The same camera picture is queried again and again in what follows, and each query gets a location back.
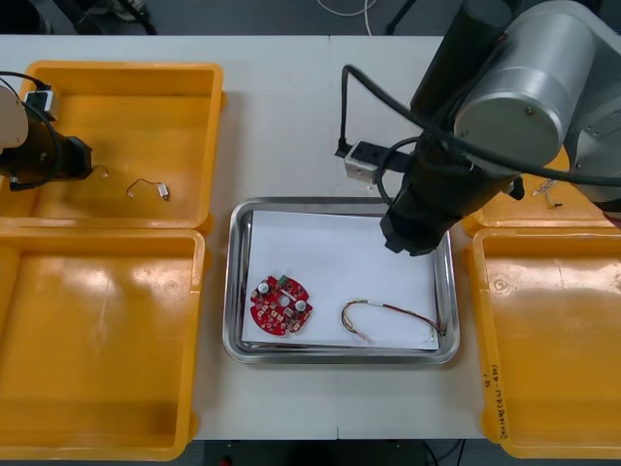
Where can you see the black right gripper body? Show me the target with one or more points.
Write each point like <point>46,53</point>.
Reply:
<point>417,230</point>

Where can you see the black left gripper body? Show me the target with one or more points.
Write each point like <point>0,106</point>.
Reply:
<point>77,157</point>

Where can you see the yellow-orange plastic bin with handwriting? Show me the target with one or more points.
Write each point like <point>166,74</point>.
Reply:
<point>553,340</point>

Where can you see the round red circuit board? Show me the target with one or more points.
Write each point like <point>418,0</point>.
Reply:
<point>281,306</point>

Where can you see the white sheet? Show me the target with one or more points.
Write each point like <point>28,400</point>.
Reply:
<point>330,257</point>

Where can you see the steel tray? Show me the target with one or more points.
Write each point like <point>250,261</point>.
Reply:
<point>233,291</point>

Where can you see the silver-grey left robot arm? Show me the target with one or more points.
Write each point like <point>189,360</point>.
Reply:
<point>39,150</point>

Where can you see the black stand leg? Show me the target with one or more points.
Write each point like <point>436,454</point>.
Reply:
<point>400,17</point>

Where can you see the silver-grey right robot arm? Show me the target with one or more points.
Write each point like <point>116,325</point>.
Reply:
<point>524,97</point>

